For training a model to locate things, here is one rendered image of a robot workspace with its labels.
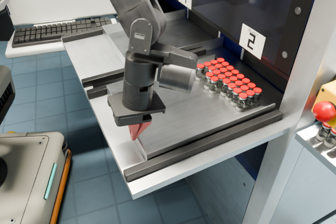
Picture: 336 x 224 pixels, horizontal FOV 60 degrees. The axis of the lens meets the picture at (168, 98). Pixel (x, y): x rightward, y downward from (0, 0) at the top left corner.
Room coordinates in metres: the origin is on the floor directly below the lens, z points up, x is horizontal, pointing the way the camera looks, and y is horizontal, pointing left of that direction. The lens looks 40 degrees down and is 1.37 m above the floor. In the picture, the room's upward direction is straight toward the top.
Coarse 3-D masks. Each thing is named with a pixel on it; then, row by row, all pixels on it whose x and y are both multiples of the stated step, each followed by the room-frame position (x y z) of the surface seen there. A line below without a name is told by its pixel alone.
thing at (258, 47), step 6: (246, 30) 0.67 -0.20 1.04; (252, 30) 0.65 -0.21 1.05; (240, 36) 0.69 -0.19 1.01; (246, 36) 0.67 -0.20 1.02; (252, 36) 0.65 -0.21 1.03; (258, 36) 0.63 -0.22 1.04; (240, 42) 0.68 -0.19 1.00; (246, 42) 0.66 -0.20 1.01; (258, 42) 0.63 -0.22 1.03; (246, 48) 0.66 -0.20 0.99; (258, 48) 0.62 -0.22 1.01; (258, 54) 0.62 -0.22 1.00
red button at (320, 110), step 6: (318, 102) 0.43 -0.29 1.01; (324, 102) 0.42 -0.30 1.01; (318, 108) 0.41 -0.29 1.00; (324, 108) 0.41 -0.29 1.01; (330, 108) 0.41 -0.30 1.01; (318, 114) 0.41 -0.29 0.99; (324, 114) 0.40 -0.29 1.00; (330, 114) 0.40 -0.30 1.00; (318, 120) 0.41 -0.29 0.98; (324, 120) 0.40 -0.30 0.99
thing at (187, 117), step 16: (160, 96) 0.60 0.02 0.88; (176, 96) 0.60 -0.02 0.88; (192, 96) 0.60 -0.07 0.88; (208, 96) 0.60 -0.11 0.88; (224, 96) 0.60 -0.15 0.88; (160, 112) 0.54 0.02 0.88; (176, 112) 0.54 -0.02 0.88; (192, 112) 0.54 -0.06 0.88; (208, 112) 0.54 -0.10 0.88; (224, 112) 0.54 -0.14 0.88; (240, 112) 0.54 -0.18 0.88; (256, 112) 0.51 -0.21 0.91; (160, 128) 0.48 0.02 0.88; (176, 128) 0.48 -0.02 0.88; (192, 128) 0.48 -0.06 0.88; (208, 128) 0.48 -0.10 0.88; (224, 128) 0.46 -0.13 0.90; (144, 144) 0.43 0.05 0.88; (160, 144) 0.43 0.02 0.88; (176, 144) 0.41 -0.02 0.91
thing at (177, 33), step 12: (168, 12) 1.07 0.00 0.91; (180, 12) 1.09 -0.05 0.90; (108, 24) 0.96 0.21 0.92; (168, 24) 1.03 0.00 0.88; (180, 24) 1.03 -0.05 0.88; (192, 24) 1.03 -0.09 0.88; (108, 36) 0.88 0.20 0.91; (120, 36) 0.94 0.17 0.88; (168, 36) 0.94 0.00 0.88; (180, 36) 0.94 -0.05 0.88; (192, 36) 0.94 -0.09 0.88; (204, 36) 0.94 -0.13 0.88; (120, 48) 0.85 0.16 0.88; (180, 48) 0.80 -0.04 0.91; (192, 48) 0.82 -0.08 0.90
